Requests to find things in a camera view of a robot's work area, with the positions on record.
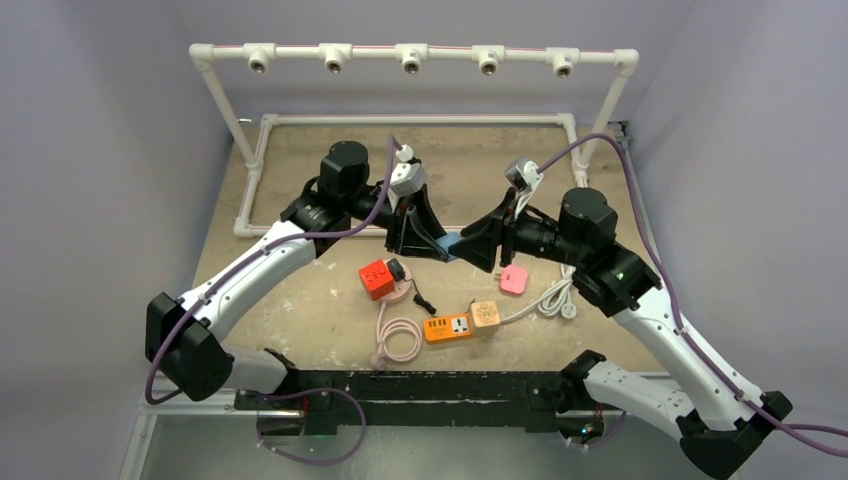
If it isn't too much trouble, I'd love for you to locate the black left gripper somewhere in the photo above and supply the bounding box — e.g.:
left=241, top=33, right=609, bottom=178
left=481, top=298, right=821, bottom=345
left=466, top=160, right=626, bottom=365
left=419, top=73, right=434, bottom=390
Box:
left=345, top=184, right=450, bottom=260

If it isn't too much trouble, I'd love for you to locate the blue square charger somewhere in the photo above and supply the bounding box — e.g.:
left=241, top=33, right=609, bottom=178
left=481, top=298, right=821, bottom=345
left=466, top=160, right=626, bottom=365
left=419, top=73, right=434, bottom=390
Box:
left=435, top=232, right=462, bottom=263

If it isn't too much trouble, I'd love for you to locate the black charger adapter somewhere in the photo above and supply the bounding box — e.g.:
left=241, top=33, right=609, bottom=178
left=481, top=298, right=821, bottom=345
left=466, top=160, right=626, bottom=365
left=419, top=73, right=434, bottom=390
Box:
left=387, top=259, right=437, bottom=317

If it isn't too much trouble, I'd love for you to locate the red cube socket adapter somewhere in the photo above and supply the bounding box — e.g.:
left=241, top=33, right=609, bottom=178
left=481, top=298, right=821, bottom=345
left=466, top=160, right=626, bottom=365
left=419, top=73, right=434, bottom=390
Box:
left=358, top=259, right=395, bottom=301

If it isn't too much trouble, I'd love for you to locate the beige cube socket adapter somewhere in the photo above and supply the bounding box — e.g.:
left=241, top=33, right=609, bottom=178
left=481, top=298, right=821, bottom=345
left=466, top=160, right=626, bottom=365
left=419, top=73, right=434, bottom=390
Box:
left=469, top=300, right=502, bottom=336

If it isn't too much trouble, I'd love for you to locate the orange power strip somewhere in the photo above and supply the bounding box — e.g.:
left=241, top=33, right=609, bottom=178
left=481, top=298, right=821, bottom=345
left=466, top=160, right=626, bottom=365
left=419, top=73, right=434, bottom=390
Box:
left=423, top=265, right=577, bottom=344

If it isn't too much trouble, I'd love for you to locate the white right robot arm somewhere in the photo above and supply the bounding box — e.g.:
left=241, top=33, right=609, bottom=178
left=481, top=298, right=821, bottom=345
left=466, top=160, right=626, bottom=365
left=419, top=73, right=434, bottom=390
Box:
left=449, top=188, right=792, bottom=479

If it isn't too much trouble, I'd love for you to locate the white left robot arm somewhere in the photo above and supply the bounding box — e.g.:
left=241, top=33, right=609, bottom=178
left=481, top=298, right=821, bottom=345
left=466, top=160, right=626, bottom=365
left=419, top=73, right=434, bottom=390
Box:
left=144, top=139, right=460, bottom=409

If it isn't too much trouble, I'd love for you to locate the pink square charger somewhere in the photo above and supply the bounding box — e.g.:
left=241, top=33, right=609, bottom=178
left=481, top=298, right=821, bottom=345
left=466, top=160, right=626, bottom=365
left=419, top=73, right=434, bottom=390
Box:
left=494, top=265, right=529, bottom=296

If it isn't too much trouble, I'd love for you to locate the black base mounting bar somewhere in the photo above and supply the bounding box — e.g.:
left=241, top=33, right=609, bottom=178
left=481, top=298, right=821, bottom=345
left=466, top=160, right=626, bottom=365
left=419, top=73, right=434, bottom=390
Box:
left=235, top=370, right=617, bottom=443

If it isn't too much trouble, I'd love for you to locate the white PVC pipe frame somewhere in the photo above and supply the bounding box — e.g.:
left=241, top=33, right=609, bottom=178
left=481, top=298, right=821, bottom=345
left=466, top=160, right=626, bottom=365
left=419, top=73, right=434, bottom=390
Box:
left=188, top=42, right=641, bottom=240

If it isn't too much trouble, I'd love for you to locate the aluminium rail frame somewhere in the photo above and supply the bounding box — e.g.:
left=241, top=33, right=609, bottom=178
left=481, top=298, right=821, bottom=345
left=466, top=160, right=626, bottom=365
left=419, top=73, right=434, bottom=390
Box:
left=133, top=125, right=700, bottom=479

